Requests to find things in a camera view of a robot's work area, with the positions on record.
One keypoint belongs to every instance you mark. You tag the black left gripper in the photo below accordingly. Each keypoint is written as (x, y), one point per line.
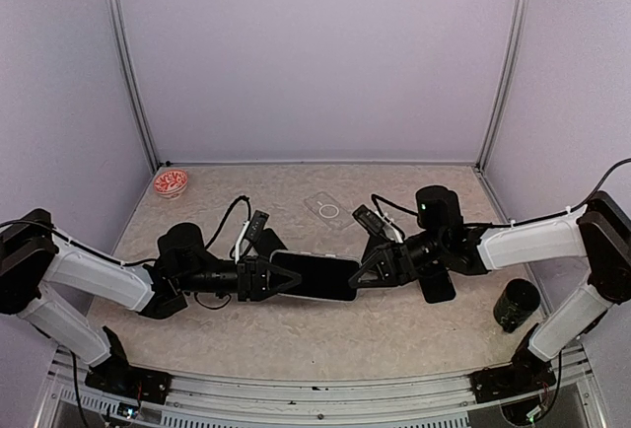
(252, 283)

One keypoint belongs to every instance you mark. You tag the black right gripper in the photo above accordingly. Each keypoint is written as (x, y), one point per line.
(393, 264)

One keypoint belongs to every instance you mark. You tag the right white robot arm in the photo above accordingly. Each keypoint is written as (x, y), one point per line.
(598, 230)

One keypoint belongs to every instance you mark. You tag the silver-edged phone black screen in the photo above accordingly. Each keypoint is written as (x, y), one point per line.
(269, 243)

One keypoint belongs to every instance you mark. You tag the clear magsafe phone case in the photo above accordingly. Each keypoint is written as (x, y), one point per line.
(327, 209)

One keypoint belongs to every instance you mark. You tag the red patterned bowl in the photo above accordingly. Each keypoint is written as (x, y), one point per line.
(171, 183)

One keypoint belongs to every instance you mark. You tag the dark green cup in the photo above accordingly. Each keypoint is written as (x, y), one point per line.
(518, 301)

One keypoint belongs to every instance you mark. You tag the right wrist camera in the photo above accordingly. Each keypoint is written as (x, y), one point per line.
(372, 222)

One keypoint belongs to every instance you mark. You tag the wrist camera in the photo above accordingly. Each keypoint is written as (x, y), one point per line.
(372, 222)
(251, 232)

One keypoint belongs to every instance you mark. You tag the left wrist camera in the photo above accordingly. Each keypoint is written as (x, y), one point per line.
(251, 232)

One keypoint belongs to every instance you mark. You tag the aluminium table edge rail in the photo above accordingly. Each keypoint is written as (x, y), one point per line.
(446, 400)

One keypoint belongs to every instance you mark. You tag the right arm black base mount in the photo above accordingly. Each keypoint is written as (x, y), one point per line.
(523, 374)

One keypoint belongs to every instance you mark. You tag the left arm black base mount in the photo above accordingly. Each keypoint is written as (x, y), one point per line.
(115, 375)

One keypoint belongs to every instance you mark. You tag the right aluminium frame post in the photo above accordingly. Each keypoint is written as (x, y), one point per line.
(509, 64)

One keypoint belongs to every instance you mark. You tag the aluminium frame post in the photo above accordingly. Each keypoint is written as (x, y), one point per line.
(509, 64)
(131, 86)

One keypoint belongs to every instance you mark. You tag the left aluminium frame post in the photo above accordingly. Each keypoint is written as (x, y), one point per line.
(131, 86)

